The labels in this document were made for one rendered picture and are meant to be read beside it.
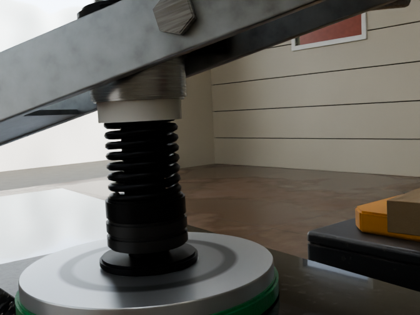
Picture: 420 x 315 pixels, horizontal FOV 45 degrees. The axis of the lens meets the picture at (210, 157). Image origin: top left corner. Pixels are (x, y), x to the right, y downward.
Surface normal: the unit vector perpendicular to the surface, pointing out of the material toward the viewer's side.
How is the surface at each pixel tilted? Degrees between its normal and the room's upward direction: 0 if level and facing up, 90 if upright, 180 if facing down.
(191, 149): 90
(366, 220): 90
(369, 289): 0
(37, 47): 90
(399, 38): 90
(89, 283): 0
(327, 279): 0
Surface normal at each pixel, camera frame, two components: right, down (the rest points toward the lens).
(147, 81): 0.25, 0.07
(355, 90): -0.76, 0.10
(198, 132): 0.65, 0.04
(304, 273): -0.05, -0.99
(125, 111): -0.14, 0.09
